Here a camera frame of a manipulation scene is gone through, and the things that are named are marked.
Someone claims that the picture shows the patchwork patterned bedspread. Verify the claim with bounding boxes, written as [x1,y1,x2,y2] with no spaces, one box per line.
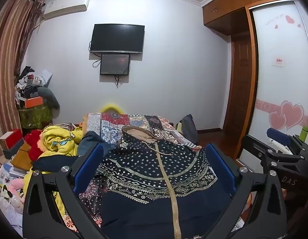
[62,113,244,239]

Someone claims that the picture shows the red plush toy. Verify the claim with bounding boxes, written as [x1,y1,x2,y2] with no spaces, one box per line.
[25,129,45,161]

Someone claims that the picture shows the ochre brown cushion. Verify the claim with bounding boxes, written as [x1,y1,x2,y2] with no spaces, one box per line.
[11,142,35,173]

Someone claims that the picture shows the stack of books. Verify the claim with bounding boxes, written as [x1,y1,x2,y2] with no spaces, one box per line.
[0,156,32,180]

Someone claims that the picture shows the blue denim jeans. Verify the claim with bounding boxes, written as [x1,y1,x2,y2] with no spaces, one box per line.
[78,131,120,156]

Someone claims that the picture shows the orange box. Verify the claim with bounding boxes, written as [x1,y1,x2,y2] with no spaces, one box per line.
[24,96,44,109]

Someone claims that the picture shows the brown striped curtain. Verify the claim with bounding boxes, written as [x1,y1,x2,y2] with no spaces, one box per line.
[0,0,45,160]

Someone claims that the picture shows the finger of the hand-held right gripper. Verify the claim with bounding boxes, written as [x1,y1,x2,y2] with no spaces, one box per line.
[241,135,304,174]
[267,128,308,156]

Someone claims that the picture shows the pile of mixed clothes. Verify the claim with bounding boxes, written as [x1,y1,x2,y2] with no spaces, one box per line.
[15,66,54,105]

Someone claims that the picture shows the yellow cartoon blanket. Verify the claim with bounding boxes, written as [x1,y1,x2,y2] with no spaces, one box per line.
[24,124,85,219]

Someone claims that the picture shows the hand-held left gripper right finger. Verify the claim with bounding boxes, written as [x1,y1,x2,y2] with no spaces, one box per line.
[206,143,287,239]

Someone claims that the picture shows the pink plush toy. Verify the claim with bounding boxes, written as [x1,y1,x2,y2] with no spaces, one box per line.
[0,177,25,210]

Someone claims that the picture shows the wooden wardrobe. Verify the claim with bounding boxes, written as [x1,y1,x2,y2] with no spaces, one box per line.
[202,0,308,165]

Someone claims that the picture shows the black wall television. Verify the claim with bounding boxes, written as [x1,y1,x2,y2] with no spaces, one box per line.
[90,24,145,54]

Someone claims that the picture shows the white air conditioner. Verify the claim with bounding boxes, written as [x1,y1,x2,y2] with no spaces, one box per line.
[43,0,91,20]

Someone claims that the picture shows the red box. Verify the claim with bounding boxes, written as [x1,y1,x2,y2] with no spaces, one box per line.
[0,129,23,150]

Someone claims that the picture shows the small black wall monitor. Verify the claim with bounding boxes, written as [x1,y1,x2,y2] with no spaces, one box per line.
[100,53,131,76]

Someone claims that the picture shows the dark jacket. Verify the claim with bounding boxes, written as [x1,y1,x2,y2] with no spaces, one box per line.
[180,114,199,145]

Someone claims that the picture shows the yellow blurred object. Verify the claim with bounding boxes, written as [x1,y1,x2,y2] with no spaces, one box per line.
[99,103,125,115]

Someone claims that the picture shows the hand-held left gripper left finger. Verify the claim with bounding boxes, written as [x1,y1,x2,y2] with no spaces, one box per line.
[23,143,112,239]

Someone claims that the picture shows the navy patterned zip hoodie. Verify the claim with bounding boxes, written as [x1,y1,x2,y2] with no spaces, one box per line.
[32,126,238,239]

